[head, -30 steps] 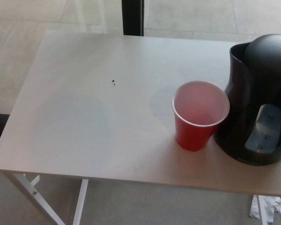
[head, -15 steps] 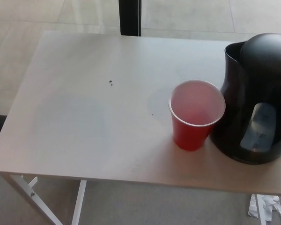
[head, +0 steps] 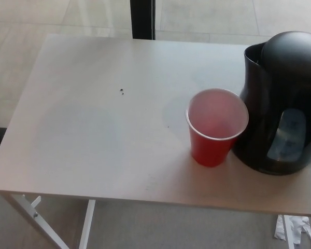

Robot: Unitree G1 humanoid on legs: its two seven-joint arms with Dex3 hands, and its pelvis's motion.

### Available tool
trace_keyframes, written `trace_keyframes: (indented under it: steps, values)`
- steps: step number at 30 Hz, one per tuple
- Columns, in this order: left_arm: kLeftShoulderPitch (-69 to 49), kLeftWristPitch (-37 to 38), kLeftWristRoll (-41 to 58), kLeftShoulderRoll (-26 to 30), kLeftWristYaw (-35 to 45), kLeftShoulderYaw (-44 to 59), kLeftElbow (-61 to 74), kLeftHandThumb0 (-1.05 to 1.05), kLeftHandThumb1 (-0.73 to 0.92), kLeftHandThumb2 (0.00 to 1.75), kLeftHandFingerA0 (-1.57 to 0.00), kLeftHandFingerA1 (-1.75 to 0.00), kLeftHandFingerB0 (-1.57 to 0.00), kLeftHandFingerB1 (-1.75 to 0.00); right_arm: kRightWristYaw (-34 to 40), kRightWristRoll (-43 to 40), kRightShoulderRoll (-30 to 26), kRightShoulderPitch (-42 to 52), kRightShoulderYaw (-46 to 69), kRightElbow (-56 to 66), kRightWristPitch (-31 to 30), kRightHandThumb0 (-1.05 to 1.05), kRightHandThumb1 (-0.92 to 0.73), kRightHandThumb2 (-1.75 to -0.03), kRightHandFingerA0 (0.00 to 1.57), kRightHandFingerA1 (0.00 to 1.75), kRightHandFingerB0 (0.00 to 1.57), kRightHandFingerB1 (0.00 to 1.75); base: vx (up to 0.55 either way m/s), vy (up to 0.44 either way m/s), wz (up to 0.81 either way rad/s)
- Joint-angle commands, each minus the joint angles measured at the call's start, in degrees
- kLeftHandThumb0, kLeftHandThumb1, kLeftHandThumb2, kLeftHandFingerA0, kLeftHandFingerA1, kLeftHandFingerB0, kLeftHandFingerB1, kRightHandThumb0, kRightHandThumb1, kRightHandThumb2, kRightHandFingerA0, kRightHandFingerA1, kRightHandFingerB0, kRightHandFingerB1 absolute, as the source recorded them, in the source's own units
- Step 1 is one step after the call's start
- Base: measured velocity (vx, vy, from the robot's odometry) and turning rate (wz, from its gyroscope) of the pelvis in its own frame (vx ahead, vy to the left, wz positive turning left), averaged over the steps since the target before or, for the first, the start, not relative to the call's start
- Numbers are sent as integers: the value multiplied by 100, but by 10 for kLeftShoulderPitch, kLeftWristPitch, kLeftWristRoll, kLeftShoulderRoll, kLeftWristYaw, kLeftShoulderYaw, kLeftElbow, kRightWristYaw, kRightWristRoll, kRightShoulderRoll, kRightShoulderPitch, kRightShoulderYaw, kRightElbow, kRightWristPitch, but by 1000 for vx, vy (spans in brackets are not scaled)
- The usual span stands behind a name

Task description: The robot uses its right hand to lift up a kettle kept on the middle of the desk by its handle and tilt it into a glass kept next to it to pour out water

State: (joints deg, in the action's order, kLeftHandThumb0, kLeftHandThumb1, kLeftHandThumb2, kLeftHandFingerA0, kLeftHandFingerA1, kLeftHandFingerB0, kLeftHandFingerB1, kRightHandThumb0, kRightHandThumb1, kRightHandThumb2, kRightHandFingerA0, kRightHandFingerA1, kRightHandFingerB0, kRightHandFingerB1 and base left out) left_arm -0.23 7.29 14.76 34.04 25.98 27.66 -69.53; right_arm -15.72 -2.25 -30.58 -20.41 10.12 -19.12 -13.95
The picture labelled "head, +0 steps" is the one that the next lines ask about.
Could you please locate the black electric kettle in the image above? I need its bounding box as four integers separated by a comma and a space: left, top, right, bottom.
232, 31, 311, 176

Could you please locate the red plastic cup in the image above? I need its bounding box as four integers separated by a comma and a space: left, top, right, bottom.
185, 88, 250, 168

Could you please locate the white table leg with brace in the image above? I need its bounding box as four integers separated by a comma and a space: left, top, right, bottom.
1, 193, 65, 249

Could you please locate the crumpled white paper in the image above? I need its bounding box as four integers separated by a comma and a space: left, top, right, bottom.
274, 215, 311, 249

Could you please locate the black vertical window post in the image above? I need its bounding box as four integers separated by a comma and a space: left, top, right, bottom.
130, 0, 156, 40

